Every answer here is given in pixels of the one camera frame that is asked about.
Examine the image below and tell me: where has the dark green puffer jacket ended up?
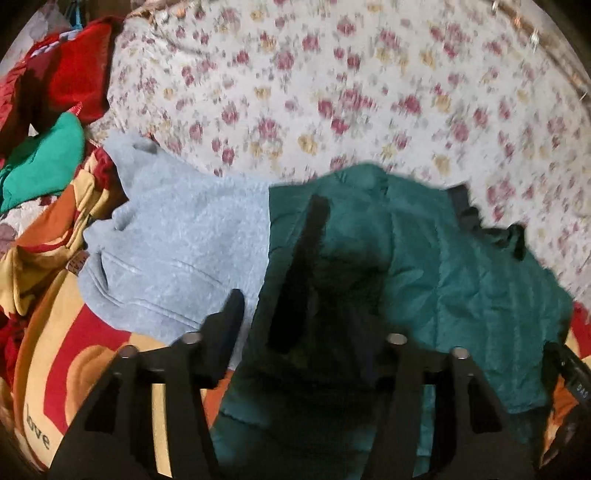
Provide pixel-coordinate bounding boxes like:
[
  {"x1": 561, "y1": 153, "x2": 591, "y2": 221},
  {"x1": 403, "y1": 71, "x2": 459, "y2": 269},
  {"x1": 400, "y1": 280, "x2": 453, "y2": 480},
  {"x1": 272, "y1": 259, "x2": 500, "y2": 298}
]
[{"x1": 211, "y1": 164, "x2": 573, "y2": 479}]

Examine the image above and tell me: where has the orange red cartoon blanket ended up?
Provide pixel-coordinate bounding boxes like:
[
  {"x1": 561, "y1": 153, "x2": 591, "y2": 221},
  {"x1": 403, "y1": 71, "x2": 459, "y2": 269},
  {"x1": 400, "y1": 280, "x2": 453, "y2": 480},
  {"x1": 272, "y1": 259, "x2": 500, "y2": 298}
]
[{"x1": 0, "y1": 147, "x2": 235, "y2": 471}]

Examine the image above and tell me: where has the grey sweatshirt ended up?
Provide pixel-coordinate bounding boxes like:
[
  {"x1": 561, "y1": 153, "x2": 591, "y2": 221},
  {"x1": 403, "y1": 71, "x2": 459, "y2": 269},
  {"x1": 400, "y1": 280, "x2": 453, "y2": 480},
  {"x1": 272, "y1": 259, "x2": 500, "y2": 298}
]
[{"x1": 78, "y1": 133, "x2": 270, "y2": 369}]

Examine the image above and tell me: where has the bright green garment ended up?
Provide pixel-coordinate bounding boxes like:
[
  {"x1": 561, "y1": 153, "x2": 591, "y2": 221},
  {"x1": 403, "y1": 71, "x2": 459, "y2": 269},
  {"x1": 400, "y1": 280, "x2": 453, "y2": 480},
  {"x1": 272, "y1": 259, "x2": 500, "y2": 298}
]
[{"x1": 1, "y1": 112, "x2": 85, "y2": 214}]

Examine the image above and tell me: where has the floral bed quilt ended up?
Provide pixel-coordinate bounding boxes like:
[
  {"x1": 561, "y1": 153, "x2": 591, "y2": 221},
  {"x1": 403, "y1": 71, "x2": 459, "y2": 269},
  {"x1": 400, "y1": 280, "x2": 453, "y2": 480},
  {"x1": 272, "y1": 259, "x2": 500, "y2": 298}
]
[{"x1": 89, "y1": 1, "x2": 590, "y2": 303}]

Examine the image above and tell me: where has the red garment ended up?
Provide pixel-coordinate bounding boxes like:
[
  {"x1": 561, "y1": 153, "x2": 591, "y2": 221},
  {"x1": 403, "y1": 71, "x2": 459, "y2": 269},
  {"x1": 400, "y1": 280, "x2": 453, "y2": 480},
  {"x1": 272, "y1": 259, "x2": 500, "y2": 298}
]
[{"x1": 1, "y1": 16, "x2": 123, "y2": 160}]

